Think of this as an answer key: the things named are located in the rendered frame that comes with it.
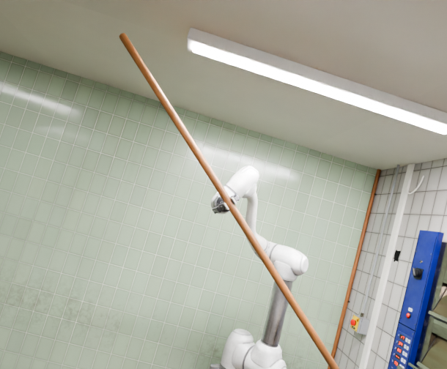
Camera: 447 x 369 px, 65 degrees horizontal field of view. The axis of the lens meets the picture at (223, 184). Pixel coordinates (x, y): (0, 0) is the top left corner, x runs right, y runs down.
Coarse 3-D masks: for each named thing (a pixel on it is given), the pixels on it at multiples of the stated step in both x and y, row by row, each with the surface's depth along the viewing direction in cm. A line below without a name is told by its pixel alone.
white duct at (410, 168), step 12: (408, 168) 238; (408, 180) 234; (396, 216) 235; (396, 228) 231; (384, 264) 233; (384, 276) 229; (384, 288) 227; (372, 312) 230; (372, 324) 226; (372, 336) 224
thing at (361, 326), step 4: (352, 316) 241; (356, 316) 237; (360, 316) 237; (360, 320) 232; (364, 320) 233; (368, 320) 233; (356, 324) 234; (360, 324) 232; (364, 324) 232; (368, 324) 233; (352, 328) 237; (356, 328) 233; (360, 328) 232; (364, 328) 232; (360, 332) 232; (364, 332) 232
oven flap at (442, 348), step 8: (432, 344) 178; (440, 344) 174; (432, 352) 175; (440, 352) 171; (424, 360) 176; (432, 360) 172; (440, 360) 169; (424, 368) 171; (432, 368) 170; (440, 368) 166
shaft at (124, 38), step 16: (128, 48) 137; (144, 64) 138; (160, 96) 137; (192, 144) 138; (208, 176) 139; (224, 192) 138; (240, 224) 138; (256, 240) 139; (272, 272) 138; (288, 288) 139; (304, 320) 138; (320, 352) 139; (336, 368) 139
